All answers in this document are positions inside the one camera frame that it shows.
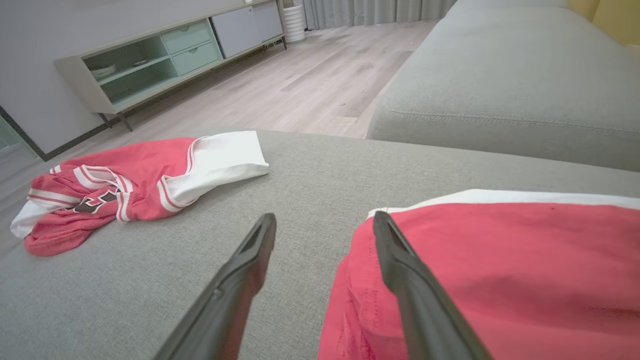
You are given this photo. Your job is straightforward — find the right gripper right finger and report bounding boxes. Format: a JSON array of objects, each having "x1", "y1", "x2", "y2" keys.
[{"x1": 372, "y1": 210, "x2": 494, "y2": 360}]

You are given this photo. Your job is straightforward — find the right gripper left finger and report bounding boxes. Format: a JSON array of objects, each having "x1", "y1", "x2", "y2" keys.
[{"x1": 152, "y1": 213, "x2": 278, "y2": 360}]

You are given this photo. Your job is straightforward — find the red and white basketball jersey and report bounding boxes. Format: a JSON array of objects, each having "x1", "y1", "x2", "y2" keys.
[{"x1": 10, "y1": 131, "x2": 271, "y2": 257}]

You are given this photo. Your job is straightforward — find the red garment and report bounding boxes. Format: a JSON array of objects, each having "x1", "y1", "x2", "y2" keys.
[{"x1": 317, "y1": 189, "x2": 640, "y2": 360}]

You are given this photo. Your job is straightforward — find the grey sofa seat section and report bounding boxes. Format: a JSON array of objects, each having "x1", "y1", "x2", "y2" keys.
[{"x1": 366, "y1": 0, "x2": 640, "y2": 173}]

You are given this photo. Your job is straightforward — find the white bowl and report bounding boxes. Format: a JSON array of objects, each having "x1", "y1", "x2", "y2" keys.
[{"x1": 90, "y1": 64, "x2": 119, "y2": 81}]

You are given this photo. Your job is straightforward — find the white and green TV cabinet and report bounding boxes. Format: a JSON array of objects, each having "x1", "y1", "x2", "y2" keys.
[{"x1": 53, "y1": 0, "x2": 289, "y2": 132}]

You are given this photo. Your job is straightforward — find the white ribbed plant pot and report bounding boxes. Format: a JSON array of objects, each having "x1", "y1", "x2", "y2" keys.
[{"x1": 281, "y1": 0, "x2": 307, "y2": 45}]

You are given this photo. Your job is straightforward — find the grey pleated curtain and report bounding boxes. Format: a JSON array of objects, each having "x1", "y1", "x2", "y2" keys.
[{"x1": 300, "y1": 0, "x2": 458, "y2": 31}]

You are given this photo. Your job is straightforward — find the yellow sofa back cushion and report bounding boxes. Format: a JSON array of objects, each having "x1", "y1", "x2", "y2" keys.
[{"x1": 566, "y1": 0, "x2": 640, "y2": 47}]

